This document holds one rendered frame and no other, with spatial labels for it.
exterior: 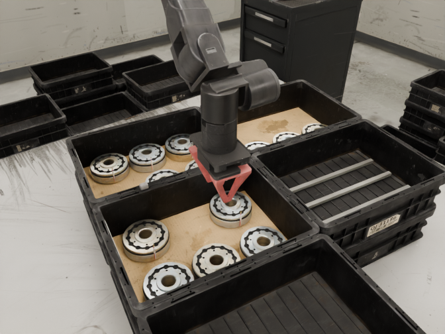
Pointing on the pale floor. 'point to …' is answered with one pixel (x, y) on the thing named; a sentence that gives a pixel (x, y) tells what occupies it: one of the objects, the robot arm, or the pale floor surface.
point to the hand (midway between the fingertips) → (218, 187)
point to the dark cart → (301, 39)
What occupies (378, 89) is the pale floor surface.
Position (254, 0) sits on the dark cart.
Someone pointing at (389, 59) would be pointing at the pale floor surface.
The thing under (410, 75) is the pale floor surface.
